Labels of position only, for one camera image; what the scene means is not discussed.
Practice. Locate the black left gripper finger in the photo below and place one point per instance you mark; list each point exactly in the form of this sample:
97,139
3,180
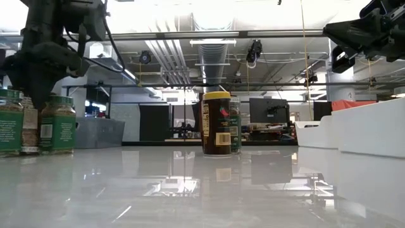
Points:
34,92

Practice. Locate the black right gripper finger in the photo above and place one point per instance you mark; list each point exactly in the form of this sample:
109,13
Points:
357,31
343,61

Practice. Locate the green-lid herb spice jar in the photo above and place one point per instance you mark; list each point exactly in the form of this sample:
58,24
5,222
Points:
11,130
58,130
236,126

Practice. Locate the yellow-lid dark spice jar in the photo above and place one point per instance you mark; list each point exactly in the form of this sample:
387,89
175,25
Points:
216,126

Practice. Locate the white round pillar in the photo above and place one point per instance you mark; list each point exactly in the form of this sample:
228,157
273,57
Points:
341,90
77,92

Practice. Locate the orange-red cloth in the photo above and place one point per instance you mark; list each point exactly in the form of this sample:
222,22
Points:
351,105

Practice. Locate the black cabinet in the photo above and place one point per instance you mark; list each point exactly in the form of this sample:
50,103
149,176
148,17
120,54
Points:
322,111

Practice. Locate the white ceiling air unit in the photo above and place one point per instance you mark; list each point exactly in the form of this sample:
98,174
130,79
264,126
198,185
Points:
101,50

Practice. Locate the white plastic bin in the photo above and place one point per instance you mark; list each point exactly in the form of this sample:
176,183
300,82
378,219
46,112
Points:
370,130
316,136

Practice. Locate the grey translucent plastic bin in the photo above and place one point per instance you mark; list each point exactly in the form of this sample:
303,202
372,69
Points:
101,133

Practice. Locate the black monitor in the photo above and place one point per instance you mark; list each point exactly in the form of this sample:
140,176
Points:
265,111

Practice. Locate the black partition panel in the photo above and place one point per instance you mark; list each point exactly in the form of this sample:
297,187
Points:
155,123

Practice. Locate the ceiling light fixture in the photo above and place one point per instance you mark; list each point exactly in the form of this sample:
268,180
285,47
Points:
212,41

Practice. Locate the distant wooden bench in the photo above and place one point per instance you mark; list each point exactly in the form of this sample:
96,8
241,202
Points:
183,140

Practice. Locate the dark grey hanging cloth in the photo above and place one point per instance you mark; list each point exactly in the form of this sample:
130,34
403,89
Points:
196,117

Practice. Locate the silver ventilation duct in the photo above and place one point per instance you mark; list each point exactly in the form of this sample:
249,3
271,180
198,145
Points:
212,63

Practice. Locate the black aluminium rig frame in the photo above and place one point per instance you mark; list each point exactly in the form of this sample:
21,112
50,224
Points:
202,35

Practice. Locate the black distant frame rail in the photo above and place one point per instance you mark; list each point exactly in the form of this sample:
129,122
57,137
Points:
190,85

